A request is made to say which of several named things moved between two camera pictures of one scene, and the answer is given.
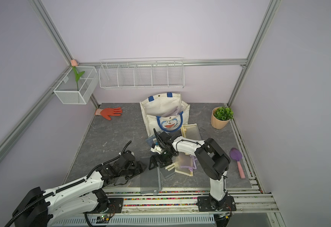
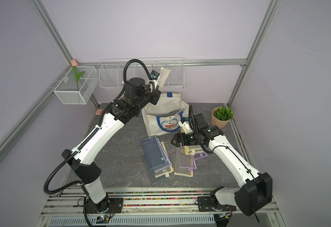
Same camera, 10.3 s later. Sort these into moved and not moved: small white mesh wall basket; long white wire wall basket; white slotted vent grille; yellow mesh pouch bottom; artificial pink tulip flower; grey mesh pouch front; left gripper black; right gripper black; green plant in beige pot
Moved: left gripper black; grey mesh pouch front; right gripper black
Not moved: artificial pink tulip flower; long white wire wall basket; green plant in beige pot; white slotted vent grille; yellow mesh pouch bottom; small white mesh wall basket
